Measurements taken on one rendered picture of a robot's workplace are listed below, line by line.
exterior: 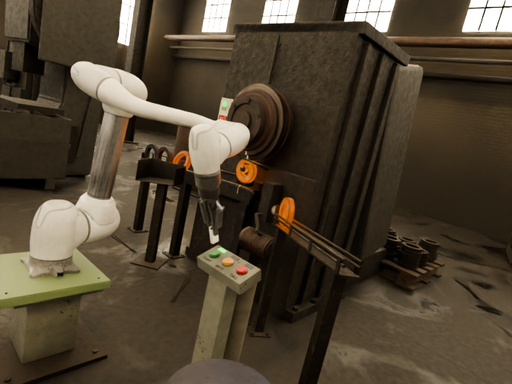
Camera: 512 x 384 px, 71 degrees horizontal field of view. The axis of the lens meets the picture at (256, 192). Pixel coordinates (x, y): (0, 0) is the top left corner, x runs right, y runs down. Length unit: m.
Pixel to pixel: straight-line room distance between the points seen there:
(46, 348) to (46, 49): 3.11
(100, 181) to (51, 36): 2.78
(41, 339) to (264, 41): 2.02
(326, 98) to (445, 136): 6.03
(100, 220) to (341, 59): 1.49
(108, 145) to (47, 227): 0.40
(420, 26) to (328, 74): 6.66
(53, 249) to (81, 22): 3.18
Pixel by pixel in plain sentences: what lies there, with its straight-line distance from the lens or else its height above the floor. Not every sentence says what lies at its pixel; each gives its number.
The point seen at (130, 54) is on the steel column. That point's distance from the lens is 9.05.
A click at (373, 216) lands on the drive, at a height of 0.63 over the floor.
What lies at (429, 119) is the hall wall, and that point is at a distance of 8.15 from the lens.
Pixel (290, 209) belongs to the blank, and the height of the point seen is 0.74.
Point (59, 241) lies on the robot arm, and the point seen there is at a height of 0.52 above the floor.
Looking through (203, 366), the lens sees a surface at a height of 0.43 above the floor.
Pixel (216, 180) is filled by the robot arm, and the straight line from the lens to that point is 1.22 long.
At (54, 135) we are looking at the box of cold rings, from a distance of 4.16.
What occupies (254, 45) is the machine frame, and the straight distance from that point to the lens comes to 2.58.
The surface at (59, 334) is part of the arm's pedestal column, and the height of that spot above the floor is 0.11.
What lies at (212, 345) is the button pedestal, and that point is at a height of 0.29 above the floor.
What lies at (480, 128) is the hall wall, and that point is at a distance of 7.92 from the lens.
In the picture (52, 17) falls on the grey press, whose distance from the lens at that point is 4.31.
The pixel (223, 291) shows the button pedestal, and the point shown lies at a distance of 1.35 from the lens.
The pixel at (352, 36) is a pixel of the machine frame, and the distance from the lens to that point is 2.16.
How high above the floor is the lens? 1.13
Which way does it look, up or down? 11 degrees down
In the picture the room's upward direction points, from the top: 12 degrees clockwise
